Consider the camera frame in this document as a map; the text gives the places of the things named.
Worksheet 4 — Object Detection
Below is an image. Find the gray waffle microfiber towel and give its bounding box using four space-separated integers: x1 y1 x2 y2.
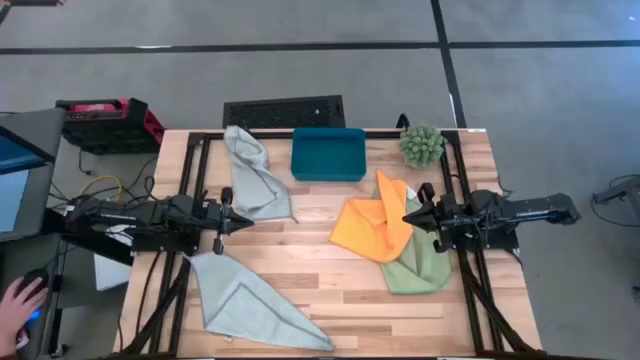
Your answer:
188 251 335 353
223 124 299 224

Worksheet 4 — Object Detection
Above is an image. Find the green spiky artificial plant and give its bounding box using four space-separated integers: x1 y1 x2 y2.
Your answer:
398 123 446 169

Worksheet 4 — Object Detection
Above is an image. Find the black perforated panel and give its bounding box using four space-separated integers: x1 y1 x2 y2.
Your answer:
222 94 347 130

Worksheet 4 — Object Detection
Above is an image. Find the gray computer monitor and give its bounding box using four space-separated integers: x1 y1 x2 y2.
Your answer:
0 107 67 244

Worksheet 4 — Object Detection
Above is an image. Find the black aluminium table frame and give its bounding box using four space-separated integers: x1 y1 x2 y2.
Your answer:
117 129 546 359

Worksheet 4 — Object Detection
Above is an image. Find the person's hand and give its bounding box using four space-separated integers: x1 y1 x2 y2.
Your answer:
0 276 50 357

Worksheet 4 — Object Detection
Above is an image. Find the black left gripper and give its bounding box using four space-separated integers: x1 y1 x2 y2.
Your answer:
199 185 255 256

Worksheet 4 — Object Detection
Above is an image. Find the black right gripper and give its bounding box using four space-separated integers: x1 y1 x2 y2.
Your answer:
402 182 459 254

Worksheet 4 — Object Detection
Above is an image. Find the teal plastic bin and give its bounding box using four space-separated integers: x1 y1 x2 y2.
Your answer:
290 127 368 182

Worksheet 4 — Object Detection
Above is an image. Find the white paper sheet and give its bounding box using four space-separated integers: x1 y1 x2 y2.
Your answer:
93 252 132 292

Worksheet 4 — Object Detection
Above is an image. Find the orange microfiber towel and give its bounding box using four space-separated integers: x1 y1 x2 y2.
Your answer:
328 169 415 265

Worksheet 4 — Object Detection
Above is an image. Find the gray desk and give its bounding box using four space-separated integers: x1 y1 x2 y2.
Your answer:
0 232 64 360

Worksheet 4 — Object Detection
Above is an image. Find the red and black toolbox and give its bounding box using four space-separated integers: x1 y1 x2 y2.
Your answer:
54 97 166 155

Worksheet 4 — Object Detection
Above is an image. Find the yellow cable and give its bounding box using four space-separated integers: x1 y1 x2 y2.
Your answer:
78 174 124 201

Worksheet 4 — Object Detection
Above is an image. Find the black computer mouse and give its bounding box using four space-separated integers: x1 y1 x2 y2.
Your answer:
17 268 50 301

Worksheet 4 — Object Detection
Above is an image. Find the green microfiber towel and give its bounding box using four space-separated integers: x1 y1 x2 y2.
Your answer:
372 187 453 295

